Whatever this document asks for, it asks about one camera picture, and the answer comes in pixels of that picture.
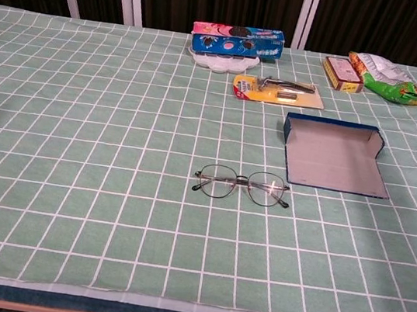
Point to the wire-frame eyeglasses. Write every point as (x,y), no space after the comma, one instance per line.
(242,179)

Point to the blue glasses case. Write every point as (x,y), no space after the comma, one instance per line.
(333,159)

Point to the yellow razor blister pack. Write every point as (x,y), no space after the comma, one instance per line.
(264,95)

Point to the white plastic paint palette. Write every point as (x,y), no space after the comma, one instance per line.
(222,64)

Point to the green checked tablecloth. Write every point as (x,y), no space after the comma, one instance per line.
(106,207)

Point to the blue Oreo cookie box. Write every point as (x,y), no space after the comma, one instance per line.
(248,46)

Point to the red and yellow small box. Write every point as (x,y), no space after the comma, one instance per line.
(342,74)

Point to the green snack bag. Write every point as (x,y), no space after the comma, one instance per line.
(388,84)

